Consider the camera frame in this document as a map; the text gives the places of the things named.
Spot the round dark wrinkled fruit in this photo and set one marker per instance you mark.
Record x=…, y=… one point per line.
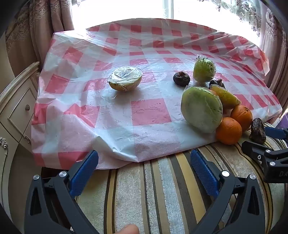
x=181, y=78

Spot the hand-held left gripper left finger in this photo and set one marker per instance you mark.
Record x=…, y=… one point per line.
x=84, y=173

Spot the striped blanket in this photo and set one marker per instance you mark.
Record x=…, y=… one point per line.
x=157, y=191

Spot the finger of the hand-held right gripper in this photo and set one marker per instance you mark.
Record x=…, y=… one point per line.
x=275, y=132
x=254, y=148

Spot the brown patterned curtain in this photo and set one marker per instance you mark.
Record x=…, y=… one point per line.
x=45, y=22

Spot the person's left hand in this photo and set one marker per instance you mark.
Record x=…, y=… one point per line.
x=126, y=229

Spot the cream wooden cabinet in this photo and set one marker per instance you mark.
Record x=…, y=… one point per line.
x=15, y=112

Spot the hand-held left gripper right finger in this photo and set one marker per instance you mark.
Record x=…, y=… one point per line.
x=203, y=171

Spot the large plastic-wrapped green melon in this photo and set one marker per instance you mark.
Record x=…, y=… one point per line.
x=200, y=108

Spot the orange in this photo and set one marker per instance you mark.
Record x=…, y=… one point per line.
x=241, y=117
x=229, y=131

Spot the sheer floral lace curtain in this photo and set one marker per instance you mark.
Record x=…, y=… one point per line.
x=249, y=20

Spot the red checked plastic tablecloth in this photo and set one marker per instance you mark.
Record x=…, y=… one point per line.
x=146, y=112

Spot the plastic-wrapped yellow fruit piece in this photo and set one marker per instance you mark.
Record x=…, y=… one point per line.
x=226, y=96

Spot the pink and brown thick curtain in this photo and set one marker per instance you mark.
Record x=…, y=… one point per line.
x=273, y=45

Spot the plastic-wrapped half melon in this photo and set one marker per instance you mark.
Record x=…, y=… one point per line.
x=124, y=79

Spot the plastic-wrapped green apple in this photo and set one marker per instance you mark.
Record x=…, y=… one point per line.
x=203, y=69

